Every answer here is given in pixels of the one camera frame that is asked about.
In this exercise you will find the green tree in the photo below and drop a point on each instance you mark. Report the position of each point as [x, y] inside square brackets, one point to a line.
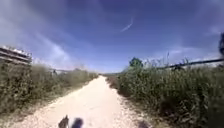
[136, 62]

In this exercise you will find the pale gravel path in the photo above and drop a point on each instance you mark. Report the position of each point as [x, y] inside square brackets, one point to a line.
[95, 100]

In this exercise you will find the tall green weeds strip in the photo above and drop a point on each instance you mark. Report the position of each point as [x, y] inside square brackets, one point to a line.
[173, 90]
[30, 85]

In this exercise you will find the robot's own part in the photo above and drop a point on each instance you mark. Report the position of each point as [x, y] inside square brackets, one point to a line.
[63, 122]

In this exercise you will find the dark railing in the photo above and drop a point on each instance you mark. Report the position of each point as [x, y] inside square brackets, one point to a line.
[193, 62]

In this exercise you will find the building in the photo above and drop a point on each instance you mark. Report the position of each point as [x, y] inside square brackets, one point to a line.
[13, 55]

